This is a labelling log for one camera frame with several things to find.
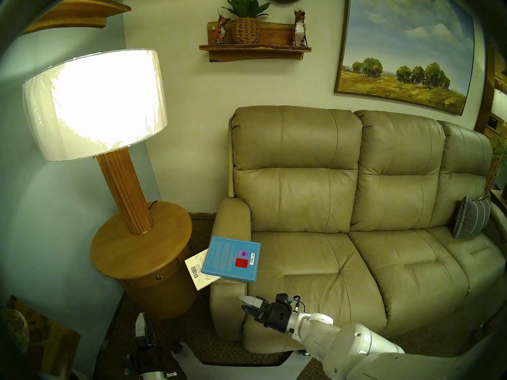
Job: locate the round decorative globe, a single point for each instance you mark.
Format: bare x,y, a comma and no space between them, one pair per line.
16,329

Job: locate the wooden crate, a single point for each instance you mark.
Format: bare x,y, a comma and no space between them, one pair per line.
51,343

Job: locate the wooden corner shelf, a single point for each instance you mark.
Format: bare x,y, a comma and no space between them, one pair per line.
79,15

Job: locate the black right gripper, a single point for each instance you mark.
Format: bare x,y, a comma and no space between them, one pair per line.
277,316

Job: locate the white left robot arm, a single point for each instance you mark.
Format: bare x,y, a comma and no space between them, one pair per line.
156,376

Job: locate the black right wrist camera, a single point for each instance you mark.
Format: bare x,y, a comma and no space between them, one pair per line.
283,299

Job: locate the dark wooden end table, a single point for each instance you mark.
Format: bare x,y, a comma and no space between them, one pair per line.
500,203

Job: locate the potted plant in wicker basket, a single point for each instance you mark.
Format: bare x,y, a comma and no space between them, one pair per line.
245,31

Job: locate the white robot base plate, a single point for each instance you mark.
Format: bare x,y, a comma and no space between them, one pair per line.
237,371

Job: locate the round wooden side table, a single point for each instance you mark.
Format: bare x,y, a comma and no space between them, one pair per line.
119,248

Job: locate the wooden wall shelf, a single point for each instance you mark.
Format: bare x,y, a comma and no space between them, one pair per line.
253,52

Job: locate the blue hardcover book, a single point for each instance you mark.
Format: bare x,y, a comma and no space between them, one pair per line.
225,258

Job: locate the cream paperback book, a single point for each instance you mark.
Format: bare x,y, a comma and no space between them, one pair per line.
196,272

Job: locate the wooden cabinet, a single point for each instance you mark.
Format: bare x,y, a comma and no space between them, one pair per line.
485,106

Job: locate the orange fox figurine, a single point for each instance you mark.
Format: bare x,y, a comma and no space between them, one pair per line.
219,31

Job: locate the framed landscape painting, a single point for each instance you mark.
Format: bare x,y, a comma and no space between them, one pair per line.
404,35

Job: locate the fox figurine right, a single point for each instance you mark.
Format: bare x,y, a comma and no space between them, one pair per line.
300,29

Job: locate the table lamp with wooden post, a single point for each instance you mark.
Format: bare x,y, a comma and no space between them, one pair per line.
95,106

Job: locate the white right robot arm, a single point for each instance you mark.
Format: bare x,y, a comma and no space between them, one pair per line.
356,351

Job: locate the grey striped pillow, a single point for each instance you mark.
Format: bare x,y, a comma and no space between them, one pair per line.
471,217

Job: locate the beige leather sofa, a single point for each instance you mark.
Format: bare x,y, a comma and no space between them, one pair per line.
317,193

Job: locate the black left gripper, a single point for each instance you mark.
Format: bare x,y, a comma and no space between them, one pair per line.
152,355

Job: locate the green leafy houseplant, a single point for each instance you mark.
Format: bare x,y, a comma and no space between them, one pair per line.
500,153

